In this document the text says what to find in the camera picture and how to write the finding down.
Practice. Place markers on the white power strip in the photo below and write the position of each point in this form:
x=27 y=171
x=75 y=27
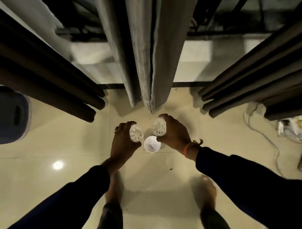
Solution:
x=289 y=128

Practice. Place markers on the person's right thumb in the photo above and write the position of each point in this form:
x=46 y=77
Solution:
x=161 y=139

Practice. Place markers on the person's left hand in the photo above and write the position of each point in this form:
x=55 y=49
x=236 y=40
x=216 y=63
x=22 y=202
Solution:
x=121 y=146

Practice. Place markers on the person's leg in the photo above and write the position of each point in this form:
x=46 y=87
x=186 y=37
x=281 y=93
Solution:
x=213 y=220
x=111 y=217

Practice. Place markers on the grey curtain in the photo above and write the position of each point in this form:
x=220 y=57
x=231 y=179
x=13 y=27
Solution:
x=144 y=47

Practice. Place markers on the person's left thumb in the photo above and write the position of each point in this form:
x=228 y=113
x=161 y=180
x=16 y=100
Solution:
x=137 y=145

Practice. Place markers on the person's right foot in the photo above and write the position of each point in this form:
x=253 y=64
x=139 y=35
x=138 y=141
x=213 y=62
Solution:
x=209 y=192

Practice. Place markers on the dark brown curtain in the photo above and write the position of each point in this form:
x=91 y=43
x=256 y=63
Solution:
x=47 y=77
x=254 y=80

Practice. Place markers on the person's left leg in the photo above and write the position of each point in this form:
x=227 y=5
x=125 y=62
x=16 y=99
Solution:
x=111 y=217

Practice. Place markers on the person's left foot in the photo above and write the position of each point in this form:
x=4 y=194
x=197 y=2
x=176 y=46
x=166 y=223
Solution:
x=113 y=188

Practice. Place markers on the person's left forearm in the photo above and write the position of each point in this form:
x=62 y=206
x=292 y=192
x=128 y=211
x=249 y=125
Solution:
x=70 y=203

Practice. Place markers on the person's right forearm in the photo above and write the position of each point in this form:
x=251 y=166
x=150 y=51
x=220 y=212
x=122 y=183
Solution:
x=247 y=184

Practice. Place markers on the orange wristband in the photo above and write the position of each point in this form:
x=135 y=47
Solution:
x=187 y=149

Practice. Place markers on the person's foot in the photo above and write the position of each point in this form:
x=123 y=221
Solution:
x=113 y=188
x=209 y=192

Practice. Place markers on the person's right leg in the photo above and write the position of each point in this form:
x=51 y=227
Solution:
x=213 y=220

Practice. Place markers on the blue plastic container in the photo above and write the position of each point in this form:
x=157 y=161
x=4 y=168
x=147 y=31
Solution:
x=11 y=115

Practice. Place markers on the white paper cup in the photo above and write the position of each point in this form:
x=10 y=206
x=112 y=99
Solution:
x=152 y=144

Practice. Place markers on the clear plastic bottle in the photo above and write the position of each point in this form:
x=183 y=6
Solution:
x=159 y=127
x=136 y=133

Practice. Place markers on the person's right hand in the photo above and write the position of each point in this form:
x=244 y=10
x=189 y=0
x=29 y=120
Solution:
x=177 y=134

